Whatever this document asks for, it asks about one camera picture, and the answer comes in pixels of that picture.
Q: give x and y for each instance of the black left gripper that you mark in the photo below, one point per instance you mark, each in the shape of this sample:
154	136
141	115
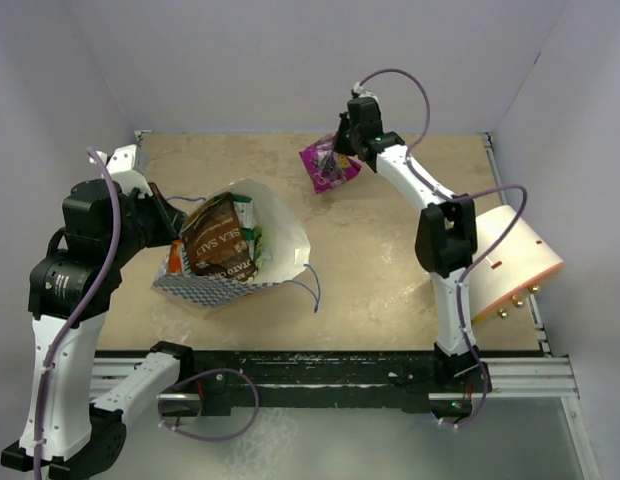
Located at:
164	234

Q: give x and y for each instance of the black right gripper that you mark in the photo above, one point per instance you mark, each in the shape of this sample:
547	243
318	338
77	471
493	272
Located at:
340	147

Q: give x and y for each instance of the brown sea salt chips bag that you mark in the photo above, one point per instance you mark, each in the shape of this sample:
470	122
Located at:
213	241

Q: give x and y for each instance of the purple candy snack bag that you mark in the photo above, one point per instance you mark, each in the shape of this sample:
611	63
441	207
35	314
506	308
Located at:
326	168

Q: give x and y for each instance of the blue checkered paper bag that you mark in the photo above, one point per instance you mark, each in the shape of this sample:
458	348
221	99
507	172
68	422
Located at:
285	237

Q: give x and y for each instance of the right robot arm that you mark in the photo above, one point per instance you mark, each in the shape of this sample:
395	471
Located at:
446	238

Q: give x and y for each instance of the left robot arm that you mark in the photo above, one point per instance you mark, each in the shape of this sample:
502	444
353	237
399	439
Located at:
67	432

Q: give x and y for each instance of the orange snack packet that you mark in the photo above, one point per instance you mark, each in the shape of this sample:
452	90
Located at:
175	262

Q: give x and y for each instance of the white green snack packet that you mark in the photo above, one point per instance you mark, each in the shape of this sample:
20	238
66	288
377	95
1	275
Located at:
252	232

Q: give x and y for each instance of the cream cylindrical appliance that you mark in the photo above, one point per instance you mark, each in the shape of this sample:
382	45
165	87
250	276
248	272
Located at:
514	270

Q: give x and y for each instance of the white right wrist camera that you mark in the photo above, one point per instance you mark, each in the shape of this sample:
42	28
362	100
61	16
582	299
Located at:
359	91

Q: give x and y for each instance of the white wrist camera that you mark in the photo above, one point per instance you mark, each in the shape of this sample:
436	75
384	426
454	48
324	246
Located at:
359	91
127	166

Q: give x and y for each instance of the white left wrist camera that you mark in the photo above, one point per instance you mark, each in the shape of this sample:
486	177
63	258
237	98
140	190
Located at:
127	166

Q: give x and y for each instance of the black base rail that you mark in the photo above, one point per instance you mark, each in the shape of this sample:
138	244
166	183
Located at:
404	380

